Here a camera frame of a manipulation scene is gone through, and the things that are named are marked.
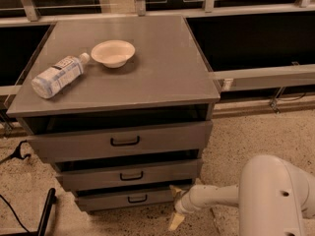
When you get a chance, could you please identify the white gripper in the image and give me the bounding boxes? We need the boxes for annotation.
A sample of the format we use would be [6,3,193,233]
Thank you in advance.
[168,185,197,231]

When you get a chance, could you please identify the grey bottom drawer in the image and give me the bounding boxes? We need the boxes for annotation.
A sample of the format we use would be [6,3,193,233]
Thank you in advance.
[74,179,194,211]

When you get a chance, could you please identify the grey drawer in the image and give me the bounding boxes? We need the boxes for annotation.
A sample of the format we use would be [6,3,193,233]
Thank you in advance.
[57,159,202,192]
[28,121,213,162]
[74,179,194,211]

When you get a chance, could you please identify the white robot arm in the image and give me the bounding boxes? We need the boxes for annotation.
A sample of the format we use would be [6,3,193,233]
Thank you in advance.
[168,154,315,236]

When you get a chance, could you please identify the grey middle drawer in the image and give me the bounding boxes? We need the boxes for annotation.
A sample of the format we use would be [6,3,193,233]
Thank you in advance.
[57,159,202,192]

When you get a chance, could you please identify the grey top drawer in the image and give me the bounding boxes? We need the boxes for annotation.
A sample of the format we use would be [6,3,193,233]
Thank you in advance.
[28,121,213,162]

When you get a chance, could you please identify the grey drawer cabinet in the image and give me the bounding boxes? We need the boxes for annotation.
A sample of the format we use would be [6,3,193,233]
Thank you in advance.
[8,16,220,211]

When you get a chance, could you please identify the black stand leg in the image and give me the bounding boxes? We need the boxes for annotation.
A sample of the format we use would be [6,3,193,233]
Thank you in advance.
[0,188,57,236]

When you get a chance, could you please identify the white bowl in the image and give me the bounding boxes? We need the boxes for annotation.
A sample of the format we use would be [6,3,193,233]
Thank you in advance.
[91,40,135,68]

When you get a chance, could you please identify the clear plastic water bottle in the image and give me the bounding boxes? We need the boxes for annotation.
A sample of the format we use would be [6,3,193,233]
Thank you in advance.
[31,53,90,99]

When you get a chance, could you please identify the black cable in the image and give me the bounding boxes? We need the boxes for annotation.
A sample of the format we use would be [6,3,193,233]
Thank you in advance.
[0,193,32,233]

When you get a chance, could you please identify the metal window railing frame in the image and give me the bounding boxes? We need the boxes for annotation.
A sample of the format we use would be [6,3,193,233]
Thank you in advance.
[6,0,314,118]

